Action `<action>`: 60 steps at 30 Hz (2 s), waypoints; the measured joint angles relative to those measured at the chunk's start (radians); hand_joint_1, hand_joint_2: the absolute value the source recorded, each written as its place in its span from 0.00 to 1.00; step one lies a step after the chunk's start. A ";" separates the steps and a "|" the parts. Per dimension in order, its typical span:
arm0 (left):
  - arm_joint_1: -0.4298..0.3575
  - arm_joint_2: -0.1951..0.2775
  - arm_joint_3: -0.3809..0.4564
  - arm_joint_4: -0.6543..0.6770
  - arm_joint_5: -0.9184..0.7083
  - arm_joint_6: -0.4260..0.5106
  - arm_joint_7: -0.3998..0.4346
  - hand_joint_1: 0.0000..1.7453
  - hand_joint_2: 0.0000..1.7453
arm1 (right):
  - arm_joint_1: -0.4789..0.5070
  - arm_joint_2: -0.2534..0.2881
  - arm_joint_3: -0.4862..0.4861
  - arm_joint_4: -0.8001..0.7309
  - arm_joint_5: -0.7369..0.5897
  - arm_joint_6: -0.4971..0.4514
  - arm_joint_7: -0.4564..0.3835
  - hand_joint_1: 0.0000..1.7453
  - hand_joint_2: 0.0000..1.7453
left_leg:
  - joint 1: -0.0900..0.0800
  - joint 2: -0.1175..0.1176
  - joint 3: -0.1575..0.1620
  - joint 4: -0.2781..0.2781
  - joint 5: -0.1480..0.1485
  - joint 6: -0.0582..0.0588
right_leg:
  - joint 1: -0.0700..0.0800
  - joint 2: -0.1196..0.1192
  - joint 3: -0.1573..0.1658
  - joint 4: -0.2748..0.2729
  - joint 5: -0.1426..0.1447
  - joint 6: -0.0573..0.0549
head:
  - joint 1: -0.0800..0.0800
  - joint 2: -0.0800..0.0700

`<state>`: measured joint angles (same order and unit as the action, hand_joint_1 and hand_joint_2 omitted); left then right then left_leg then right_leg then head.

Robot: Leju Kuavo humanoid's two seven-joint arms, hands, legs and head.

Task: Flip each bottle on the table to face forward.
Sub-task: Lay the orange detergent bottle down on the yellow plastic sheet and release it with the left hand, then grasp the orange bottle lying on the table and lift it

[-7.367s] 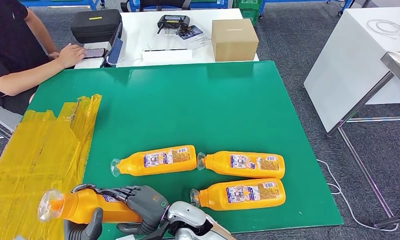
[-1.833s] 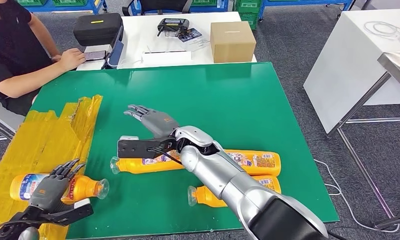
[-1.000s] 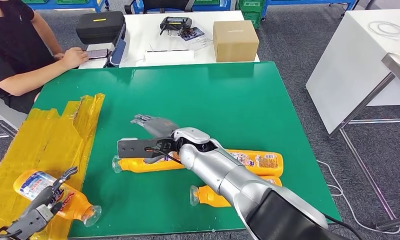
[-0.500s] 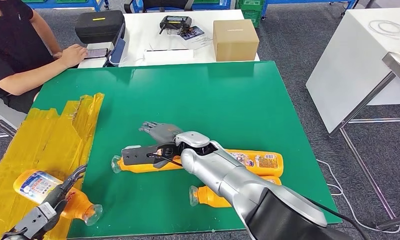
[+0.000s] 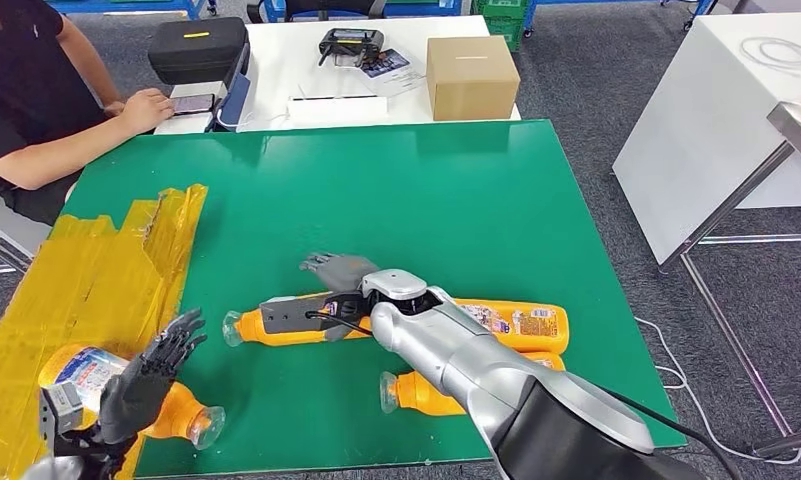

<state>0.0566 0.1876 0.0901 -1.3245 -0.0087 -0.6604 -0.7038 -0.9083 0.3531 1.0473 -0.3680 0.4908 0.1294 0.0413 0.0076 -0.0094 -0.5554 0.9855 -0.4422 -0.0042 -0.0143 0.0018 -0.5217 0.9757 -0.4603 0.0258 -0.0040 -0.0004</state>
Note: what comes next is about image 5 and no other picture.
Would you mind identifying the white table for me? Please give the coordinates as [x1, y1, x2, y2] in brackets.
[154, 15, 523, 136]
[611, 11, 801, 266]

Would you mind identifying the grey chair seat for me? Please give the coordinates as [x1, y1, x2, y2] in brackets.
[0, 185, 53, 276]

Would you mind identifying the person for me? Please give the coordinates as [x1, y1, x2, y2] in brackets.
[0, 0, 176, 227]

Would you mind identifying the thin white charging cable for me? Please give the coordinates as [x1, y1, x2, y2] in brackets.
[217, 109, 292, 130]

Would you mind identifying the orange detergent bottle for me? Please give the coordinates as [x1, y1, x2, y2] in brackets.
[378, 351, 567, 419]
[452, 299, 571, 356]
[222, 291, 375, 349]
[37, 343, 227, 453]

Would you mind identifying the printed booklet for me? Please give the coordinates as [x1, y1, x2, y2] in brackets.
[356, 48, 426, 99]

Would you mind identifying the smartphone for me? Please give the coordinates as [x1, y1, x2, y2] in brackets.
[171, 93, 216, 115]

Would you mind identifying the person's right hand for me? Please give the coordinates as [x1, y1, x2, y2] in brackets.
[118, 87, 176, 137]

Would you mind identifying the black remote controller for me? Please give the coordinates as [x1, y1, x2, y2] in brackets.
[318, 27, 386, 68]

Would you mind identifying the black office chair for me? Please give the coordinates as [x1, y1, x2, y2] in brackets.
[247, 0, 388, 22]

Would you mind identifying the white floor cable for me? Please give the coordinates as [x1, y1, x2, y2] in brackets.
[635, 316, 801, 464]

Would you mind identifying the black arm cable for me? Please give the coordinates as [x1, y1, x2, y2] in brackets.
[305, 309, 746, 480]

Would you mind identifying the blue metal shelf rack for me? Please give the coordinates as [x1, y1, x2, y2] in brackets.
[45, 0, 216, 18]
[264, 0, 464, 18]

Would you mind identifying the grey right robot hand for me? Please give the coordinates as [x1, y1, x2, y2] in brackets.
[299, 252, 381, 296]

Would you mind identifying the long white box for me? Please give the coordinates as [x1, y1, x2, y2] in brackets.
[287, 94, 389, 128]

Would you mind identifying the black carrying case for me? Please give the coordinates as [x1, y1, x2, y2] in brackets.
[148, 16, 251, 86]

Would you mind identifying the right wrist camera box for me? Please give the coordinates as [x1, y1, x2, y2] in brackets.
[259, 291, 375, 336]

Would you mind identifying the green plastic crate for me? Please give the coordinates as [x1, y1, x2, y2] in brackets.
[484, 15, 526, 53]
[471, 0, 530, 19]

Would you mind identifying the brown cardboard box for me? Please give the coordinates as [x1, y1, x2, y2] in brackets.
[426, 34, 522, 123]

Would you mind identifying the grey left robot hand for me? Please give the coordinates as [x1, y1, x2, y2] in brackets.
[98, 307, 208, 446]

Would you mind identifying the yellow plastic sheet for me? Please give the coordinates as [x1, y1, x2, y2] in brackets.
[0, 184, 209, 480]

